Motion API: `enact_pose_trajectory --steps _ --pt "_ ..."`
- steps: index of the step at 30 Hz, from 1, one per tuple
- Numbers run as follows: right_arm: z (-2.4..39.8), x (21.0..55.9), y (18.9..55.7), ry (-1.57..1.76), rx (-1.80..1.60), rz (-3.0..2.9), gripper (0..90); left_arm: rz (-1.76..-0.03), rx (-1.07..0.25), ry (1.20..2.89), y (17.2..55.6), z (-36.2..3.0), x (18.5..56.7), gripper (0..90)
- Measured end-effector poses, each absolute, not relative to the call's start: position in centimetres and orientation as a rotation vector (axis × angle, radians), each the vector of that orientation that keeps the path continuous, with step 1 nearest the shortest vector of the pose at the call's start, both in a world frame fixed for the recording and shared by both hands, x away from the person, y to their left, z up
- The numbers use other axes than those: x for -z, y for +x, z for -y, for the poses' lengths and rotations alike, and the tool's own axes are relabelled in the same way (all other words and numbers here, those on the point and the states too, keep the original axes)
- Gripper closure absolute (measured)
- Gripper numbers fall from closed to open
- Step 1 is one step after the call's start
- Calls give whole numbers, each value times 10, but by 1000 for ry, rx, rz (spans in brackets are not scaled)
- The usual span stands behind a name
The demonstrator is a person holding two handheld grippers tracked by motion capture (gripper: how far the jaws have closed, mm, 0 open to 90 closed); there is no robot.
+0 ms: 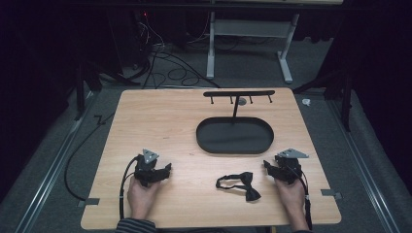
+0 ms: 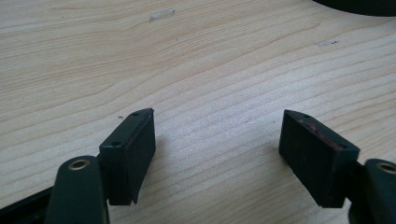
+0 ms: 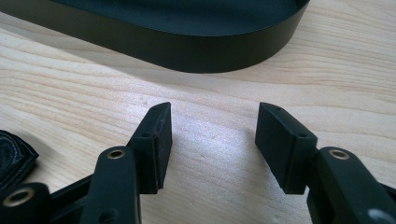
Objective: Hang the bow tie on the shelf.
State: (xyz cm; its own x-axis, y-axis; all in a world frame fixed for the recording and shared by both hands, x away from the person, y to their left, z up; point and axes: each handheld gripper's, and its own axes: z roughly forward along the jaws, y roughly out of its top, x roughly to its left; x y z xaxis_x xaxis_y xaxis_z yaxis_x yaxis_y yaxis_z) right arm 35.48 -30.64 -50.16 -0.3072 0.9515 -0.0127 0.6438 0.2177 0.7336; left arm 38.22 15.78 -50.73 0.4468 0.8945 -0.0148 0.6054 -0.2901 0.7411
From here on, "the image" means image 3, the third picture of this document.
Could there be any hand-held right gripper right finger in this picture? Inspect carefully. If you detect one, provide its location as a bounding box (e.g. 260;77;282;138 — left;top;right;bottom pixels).
254;102;318;195

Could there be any dark green oval tray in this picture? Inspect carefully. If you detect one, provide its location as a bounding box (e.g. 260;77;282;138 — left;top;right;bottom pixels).
0;0;311;74

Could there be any black stitched strap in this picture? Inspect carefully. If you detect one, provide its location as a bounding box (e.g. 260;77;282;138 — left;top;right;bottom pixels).
0;129;40;191

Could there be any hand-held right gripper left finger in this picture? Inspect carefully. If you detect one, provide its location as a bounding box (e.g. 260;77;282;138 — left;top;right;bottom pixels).
126;101;174;195

